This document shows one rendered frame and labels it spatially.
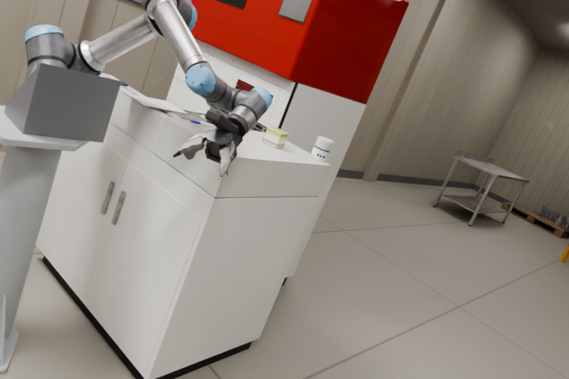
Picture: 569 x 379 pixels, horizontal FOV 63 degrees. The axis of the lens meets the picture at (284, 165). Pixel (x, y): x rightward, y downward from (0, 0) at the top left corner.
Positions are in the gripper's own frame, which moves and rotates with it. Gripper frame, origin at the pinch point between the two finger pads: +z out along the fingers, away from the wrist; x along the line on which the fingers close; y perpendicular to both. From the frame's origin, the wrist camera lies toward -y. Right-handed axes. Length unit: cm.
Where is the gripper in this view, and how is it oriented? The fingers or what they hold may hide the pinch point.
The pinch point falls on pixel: (195, 164)
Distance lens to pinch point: 122.6
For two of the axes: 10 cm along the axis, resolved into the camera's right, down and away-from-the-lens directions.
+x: -8.9, -3.4, 3.2
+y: 0.0, 6.9, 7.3
